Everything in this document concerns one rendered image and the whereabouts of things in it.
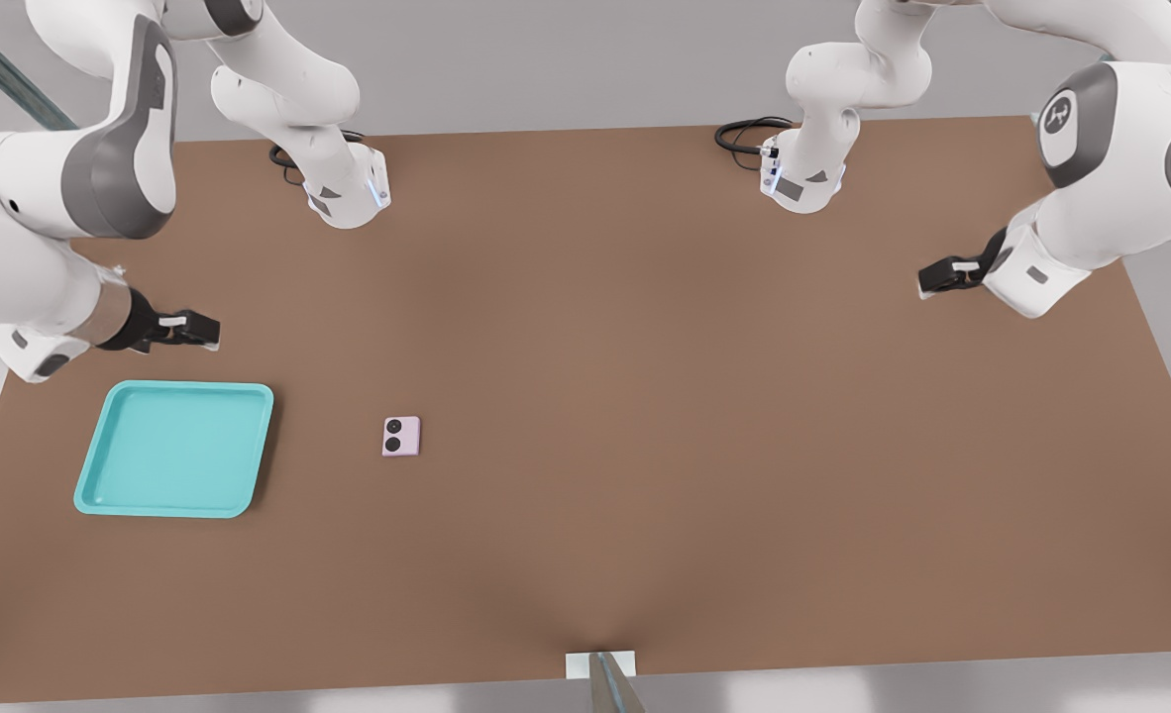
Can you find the small pale lilac phone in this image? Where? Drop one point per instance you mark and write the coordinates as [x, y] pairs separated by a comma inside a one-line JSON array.
[[401, 437]]

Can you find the pale blue-green tray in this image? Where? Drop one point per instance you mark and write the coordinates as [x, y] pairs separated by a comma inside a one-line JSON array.
[[174, 451]]

